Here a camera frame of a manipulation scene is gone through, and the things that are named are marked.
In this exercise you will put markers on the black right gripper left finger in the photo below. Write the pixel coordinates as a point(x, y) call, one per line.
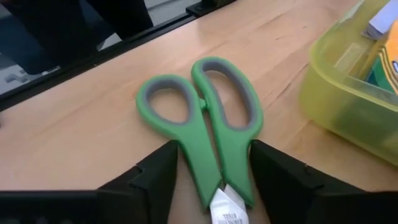
point(149, 193)

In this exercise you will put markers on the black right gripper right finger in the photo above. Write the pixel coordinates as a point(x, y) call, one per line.
point(295, 193)

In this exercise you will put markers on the yellow translucent pencil case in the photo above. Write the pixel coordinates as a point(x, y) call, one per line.
point(342, 109)

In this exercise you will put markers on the yellow green crayon box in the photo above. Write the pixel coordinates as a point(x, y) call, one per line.
point(388, 62)

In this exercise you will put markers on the white sticky note pad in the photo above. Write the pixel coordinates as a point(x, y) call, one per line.
point(384, 18)

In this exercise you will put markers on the person's legs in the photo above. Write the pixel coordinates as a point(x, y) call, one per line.
point(46, 31)

